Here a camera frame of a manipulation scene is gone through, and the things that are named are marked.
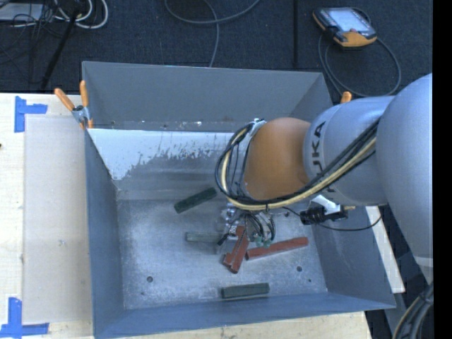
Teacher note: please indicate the dark green flat block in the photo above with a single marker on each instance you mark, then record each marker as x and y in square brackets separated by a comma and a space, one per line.
[245, 291]
[201, 237]
[196, 200]

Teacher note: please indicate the pale wood flat board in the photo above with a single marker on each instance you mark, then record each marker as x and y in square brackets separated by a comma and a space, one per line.
[53, 207]

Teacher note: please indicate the black cylinder on white bracket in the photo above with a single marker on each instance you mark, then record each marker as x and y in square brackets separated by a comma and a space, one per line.
[312, 215]

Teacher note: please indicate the red-brown flat block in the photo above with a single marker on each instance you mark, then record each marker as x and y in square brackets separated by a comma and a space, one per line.
[236, 258]
[282, 247]

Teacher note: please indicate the grey metal bin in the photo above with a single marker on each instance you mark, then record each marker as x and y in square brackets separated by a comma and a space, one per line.
[169, 260]

